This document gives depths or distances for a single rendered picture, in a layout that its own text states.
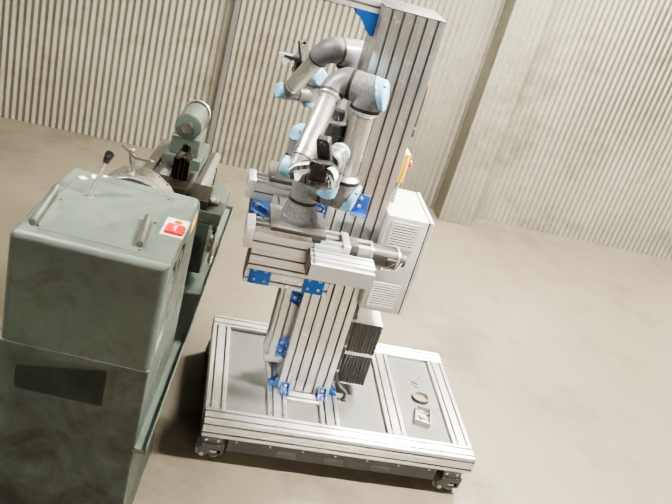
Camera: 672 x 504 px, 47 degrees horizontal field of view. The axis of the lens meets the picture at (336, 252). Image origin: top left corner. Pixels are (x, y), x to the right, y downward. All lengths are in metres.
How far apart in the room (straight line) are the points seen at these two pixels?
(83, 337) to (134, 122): 4.22
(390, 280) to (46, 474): 1.56
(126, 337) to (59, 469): 0.62
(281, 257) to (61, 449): 1.08
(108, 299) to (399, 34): 1.47
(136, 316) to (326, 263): 0.88
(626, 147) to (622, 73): 0.68
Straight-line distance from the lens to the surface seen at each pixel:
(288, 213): 3.04
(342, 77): 2.85
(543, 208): 7.29
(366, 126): 2.88
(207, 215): 3.54
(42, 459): 2.91
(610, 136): 7.24
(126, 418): 2.70
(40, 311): 2.55
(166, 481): 3.46
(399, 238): 3.27
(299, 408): 3.65
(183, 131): 4.06
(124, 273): 2.40
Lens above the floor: 2.42
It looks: 25 degrees down
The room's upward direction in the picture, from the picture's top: 17 degrees clockwise
